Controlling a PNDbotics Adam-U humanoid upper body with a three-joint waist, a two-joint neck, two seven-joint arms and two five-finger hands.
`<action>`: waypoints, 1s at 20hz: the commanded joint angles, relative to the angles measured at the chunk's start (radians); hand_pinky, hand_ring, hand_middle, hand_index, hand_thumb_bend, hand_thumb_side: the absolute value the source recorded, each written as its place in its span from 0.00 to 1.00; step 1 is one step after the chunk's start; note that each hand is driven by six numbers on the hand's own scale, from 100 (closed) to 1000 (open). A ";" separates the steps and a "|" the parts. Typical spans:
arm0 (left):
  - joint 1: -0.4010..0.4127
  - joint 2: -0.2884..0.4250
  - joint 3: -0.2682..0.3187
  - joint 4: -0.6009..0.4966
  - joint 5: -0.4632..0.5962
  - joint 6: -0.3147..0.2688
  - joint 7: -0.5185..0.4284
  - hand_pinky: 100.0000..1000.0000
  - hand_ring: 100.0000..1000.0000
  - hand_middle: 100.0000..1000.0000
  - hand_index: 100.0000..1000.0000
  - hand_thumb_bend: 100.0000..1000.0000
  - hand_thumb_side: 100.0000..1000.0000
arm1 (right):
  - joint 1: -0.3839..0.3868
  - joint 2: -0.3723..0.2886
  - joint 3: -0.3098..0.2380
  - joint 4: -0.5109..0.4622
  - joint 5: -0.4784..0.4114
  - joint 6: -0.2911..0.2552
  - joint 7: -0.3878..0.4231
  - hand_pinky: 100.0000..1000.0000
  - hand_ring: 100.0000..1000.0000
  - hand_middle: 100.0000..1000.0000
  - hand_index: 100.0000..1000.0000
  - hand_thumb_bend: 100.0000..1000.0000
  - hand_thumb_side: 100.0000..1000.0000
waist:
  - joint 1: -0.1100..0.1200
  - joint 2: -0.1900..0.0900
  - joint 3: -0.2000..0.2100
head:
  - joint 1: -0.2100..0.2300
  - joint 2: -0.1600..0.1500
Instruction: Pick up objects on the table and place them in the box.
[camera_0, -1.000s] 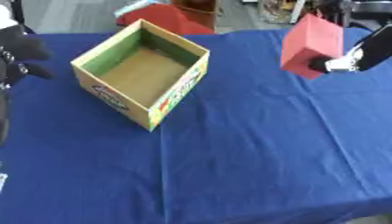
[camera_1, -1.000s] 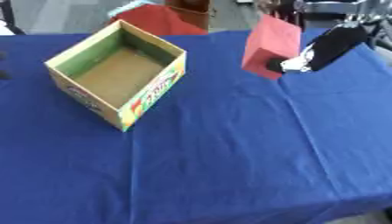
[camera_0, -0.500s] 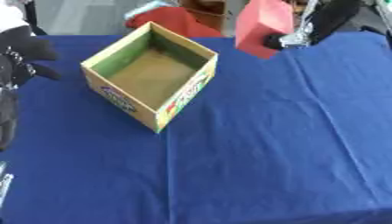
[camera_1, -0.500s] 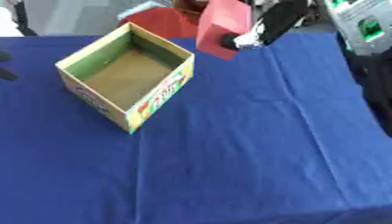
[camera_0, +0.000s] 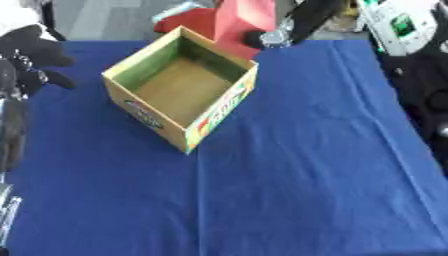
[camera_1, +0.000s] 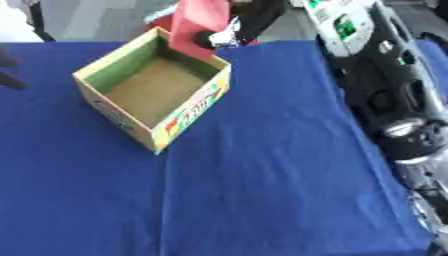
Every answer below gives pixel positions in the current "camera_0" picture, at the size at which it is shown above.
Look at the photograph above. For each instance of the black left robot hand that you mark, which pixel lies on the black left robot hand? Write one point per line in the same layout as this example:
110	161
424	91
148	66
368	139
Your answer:
32	50

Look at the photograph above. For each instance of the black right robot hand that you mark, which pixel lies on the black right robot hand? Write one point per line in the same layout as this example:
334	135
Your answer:
315	16

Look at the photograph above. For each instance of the red angular object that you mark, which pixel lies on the red angular object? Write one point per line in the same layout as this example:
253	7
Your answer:
242	20

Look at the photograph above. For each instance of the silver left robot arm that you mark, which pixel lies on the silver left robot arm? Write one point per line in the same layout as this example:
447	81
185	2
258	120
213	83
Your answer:
11	133

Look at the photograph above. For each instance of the tan cardboard box green inside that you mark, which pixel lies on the tan cardboard box green inside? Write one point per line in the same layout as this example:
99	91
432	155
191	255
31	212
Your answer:
181	90

